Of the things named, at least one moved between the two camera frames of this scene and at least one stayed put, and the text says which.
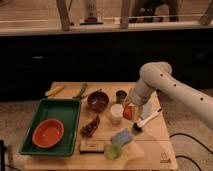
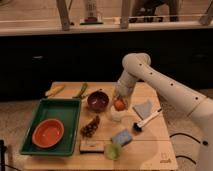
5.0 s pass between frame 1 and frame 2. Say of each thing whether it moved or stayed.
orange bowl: stayed
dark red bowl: stayed
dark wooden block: stayed
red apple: moved
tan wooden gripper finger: moved
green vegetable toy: stayed
